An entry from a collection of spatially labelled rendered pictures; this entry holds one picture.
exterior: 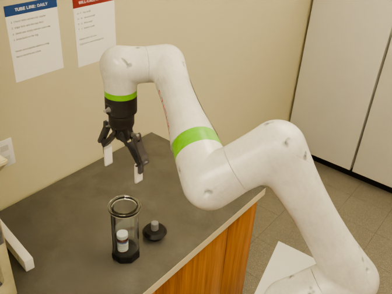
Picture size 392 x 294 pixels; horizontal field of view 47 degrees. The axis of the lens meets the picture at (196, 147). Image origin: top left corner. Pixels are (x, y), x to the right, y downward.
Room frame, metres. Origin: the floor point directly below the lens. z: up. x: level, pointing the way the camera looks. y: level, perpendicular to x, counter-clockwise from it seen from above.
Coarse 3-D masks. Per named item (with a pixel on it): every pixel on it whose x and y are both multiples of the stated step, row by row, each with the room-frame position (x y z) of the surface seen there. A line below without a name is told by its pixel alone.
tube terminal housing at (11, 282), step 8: (0, 224) 0.94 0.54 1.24; (0, 248) 0.92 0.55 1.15; (0, 256) 0.92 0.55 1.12; (8, 256) 0.94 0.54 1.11; (0, 264) 0.92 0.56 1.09; (8, 264) 0.93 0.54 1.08; (0, 272) 0.94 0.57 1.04; (8, 272) 0.93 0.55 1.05; (0, 280) 0.93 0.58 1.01; (8, 280) 0.93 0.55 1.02; (0, 288) 0.90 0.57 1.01; (8, 288) 0.92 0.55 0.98
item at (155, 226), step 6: (156, 222) 1.24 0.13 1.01; (144, 228) 1.24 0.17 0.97; (150, 228) 1.24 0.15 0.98; (156, 228) 1.23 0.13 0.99; (162, 228) 1.25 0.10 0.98; (144, 234) 1.22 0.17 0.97; (150, 234) 1.21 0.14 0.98; (156, 234) 1.21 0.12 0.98; (162, 234) 1.22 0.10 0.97; (150, 240) 1.21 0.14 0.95; (156, 240) 1.21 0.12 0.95
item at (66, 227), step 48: (144, 144) 1.89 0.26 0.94; (48, 192) 1.46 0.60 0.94; (96, 192) 1.48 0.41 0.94; (144, 192) 1.50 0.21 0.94; (48, 240) 1.18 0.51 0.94; (96, 240) 1.20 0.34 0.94; (144, 240) 1.21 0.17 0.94; (192, 240) 1.23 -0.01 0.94; (48, 288) 0.97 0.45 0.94; (96, 288) 0.98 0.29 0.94; (144, 288) 0.99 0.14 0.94
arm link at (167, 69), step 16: (160, 48) 1.17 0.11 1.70; (176, 48) 1.18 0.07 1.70; (160, 64) 1.12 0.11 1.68; (176, 64) 1.12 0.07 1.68; (160, 80) 1.08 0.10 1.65; (176, 80) 1.06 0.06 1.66; (160, 96) 1.05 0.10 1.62; (176, 96) 1.00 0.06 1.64; (192, 96) 1.01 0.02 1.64; (176, 112) 0.95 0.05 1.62; (192, 112) 0.94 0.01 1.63; (176, 128) 0.91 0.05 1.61
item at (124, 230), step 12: (108, 204) 1.14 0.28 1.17; (120, 204) 1.18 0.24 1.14; (132, 204) 1.18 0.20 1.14; (132, 216) 1.10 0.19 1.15; (120, 228) 1.10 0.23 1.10; (132, 228) 1.11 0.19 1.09; (120, 240) 1.10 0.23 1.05; (132, 240) 1.11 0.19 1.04; (120, 252) 1.10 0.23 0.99; (132, 252) 1.11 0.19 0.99
